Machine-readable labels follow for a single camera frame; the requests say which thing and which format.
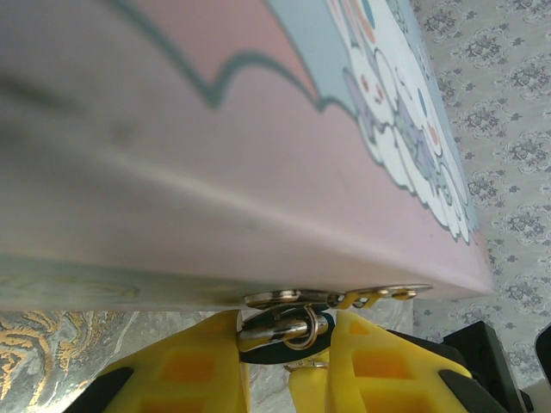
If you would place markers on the metal box latch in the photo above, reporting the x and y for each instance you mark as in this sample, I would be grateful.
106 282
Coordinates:
301 296

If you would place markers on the pastel cartoon tin box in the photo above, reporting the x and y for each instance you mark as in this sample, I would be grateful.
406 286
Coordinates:
215 150

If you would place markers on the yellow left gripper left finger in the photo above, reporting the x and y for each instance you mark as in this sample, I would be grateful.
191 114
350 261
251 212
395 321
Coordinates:
189 374

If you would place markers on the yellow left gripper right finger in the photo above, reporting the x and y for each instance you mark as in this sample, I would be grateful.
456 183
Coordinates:
379 374

